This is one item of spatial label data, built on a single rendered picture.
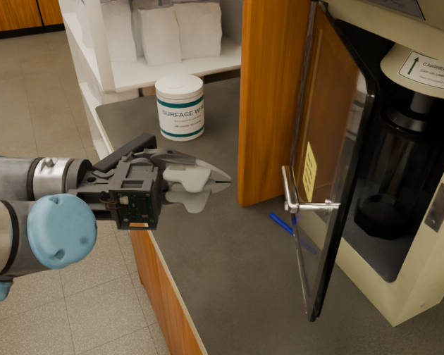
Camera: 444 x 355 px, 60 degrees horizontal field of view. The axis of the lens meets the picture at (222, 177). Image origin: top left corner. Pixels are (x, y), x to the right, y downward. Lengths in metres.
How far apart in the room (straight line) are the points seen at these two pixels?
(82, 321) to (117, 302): 0.16
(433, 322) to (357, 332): 0.14
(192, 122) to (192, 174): 0.57
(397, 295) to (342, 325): 0.10
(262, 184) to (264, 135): 0.13
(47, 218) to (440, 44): 0.46
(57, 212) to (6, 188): 0.16
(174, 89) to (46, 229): 0.71
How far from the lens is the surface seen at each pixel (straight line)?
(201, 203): 0.53
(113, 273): 2.02
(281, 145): 0.83
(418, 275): 0.65
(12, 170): 0.57
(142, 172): 0.52
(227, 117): 1.22
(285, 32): 0.72
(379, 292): 0.74
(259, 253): 0.80
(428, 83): 0.57
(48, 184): 0.55
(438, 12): 0.47
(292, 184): 0.53
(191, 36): 1.69
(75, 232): 0.43
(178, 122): 1.08
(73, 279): 2.06
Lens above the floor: 1.54
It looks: 38 degrees down
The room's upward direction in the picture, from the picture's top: straight up
